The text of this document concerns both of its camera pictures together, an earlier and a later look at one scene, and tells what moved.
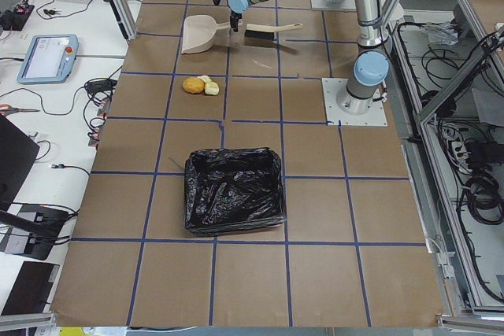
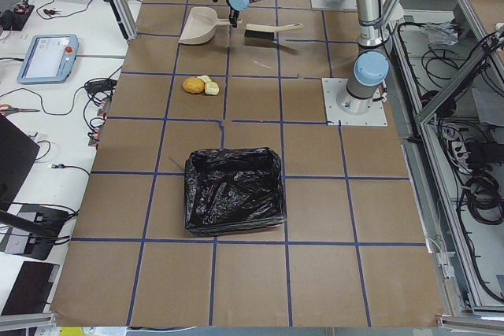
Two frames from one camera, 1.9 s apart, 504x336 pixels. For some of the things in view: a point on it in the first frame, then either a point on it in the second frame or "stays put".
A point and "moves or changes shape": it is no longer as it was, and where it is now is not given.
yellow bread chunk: x=211 y=88 stays put
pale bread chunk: x=206 y=79 stays put
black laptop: x=31 y=288 stays put
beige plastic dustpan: x=199 y=33 moves or changes shape
